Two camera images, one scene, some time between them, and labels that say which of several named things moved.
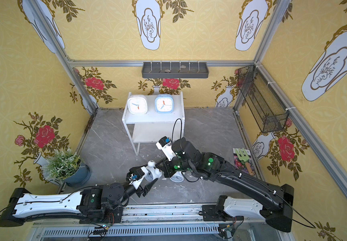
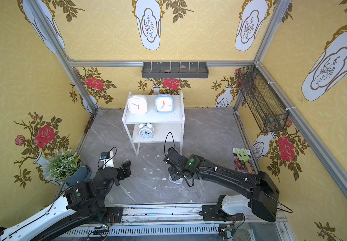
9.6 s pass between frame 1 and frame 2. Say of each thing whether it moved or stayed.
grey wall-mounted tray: stayed
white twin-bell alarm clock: moved
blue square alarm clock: stayed
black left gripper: moved
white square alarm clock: stayed
